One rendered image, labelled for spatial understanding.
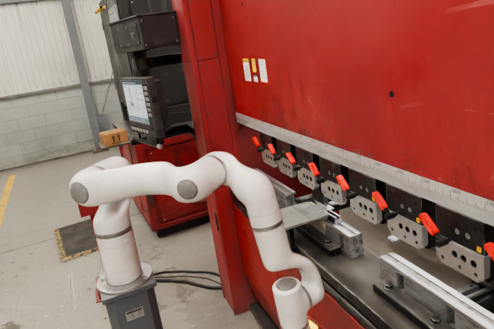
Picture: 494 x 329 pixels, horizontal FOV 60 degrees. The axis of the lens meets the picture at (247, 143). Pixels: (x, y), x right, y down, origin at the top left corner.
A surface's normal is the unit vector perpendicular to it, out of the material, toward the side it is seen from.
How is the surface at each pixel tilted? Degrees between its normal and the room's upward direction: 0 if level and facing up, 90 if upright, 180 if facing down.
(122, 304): 90
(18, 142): 90
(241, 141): 90
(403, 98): 90
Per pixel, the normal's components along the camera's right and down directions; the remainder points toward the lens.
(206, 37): 0.36, 0.18
